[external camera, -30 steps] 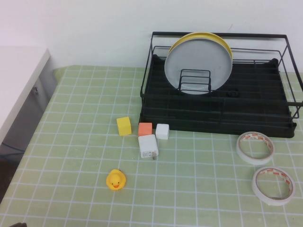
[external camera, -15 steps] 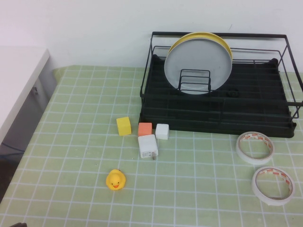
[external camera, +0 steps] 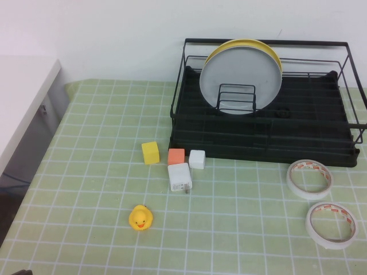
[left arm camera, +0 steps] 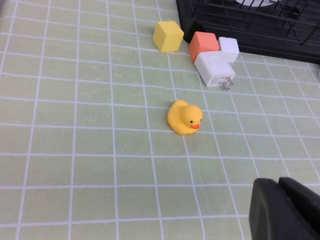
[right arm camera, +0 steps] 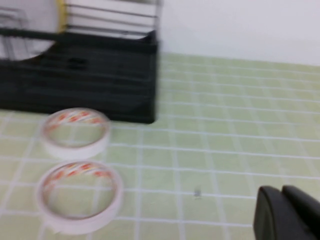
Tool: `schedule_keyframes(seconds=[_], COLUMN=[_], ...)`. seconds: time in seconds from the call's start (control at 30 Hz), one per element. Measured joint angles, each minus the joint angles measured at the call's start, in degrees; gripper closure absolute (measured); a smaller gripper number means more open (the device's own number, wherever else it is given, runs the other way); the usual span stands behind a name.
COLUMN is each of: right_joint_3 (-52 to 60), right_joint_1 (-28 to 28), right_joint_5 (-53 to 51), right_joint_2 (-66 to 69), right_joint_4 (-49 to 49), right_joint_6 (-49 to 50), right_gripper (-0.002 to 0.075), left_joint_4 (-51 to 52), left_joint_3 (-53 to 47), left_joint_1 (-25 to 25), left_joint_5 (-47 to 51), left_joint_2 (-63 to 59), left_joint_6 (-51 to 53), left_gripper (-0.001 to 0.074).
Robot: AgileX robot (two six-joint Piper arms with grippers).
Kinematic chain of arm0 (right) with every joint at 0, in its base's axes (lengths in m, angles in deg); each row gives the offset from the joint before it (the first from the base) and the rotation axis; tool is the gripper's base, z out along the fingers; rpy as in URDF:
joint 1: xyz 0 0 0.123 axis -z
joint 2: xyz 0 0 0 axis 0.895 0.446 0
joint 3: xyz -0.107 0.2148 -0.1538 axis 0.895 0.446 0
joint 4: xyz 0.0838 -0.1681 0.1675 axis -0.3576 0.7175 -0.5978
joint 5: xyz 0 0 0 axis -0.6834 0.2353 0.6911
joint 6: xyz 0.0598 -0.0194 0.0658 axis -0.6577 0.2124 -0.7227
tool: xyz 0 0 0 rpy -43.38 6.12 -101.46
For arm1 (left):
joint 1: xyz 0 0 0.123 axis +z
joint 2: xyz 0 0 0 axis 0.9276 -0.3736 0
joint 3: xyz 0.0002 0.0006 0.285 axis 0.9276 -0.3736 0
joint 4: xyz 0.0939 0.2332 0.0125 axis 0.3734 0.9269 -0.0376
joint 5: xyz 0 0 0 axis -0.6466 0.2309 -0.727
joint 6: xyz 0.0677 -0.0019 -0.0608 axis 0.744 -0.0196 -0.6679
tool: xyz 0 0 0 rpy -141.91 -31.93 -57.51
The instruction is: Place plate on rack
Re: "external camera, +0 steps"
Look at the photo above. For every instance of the grey round plate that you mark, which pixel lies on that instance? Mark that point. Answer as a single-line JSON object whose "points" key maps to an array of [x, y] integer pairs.
{"points": [[238, 66]]}

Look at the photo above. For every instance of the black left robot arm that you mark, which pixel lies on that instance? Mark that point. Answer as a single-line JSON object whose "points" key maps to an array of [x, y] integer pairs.
{"points": [[23, 272]]}

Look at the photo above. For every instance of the yellow round plate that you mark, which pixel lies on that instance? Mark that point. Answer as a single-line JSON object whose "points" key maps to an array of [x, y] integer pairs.
{"points": [[271, 51]]}

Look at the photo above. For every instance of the orange cube block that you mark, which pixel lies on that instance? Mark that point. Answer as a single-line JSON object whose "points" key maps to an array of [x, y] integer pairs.
{"points": [[175, 157]]}

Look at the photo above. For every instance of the white cube block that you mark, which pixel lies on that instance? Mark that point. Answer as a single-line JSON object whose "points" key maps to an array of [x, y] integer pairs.
{"points": [[197, 160]]}

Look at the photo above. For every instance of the yellow cube block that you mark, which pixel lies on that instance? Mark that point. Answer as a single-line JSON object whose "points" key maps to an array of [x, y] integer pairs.
{"points": [[150, 153]]}

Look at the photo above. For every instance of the white plug charger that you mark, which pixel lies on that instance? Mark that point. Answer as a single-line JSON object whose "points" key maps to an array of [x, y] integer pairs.
{"points": [[179, 176]]}

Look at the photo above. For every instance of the yellow rubber duck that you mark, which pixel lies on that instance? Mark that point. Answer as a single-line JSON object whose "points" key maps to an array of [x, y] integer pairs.
{"points": [[140, 218]]}

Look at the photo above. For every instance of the green checked tablecloth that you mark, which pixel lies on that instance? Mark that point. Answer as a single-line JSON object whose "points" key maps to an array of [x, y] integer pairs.
{"points": [[229, 229]]}

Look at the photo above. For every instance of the white double-sided tape roll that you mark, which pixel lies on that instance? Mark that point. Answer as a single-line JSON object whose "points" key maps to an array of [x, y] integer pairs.
{"points": [[329, 244], [306, 195]]}

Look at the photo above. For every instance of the white side table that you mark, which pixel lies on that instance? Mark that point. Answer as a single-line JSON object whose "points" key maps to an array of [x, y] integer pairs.
{"points": [[23, 94]]}

